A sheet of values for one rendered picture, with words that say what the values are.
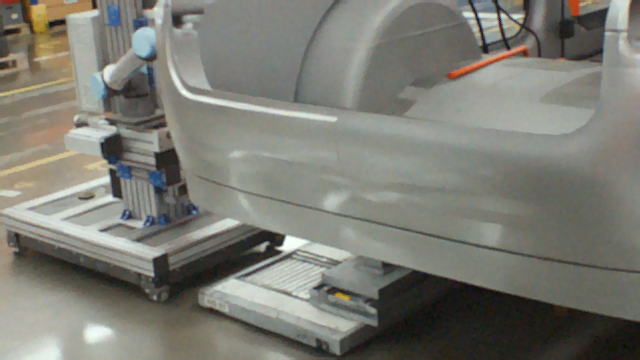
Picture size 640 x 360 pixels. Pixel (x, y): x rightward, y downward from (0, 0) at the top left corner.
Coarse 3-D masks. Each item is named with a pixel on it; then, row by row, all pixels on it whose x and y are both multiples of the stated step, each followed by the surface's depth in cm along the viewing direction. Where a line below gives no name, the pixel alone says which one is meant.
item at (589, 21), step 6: (588, 12) 508; (594, 12) 512; (600, 12) 515; (606, 12) 520; (582, 18) 501; (588, 18) 506; (594, 18) 510; (600, 18) 513; (606, 18) 515; (582, 24) 499; (588, 24) 501; (594, 24) 504; (600, 24) 508
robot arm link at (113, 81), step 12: (144, 36) 382; (132, 48) 394; (144, 48) 383; (120, 60) 402; (132, 60) 395; (144, 60) 391; (108, 72) 410; (120, 72) 403; (132, 72) 402; (96, 84) 413; (108, 84) 410; (120, 84) 411; (96, 96) 417; (108, 96) 415
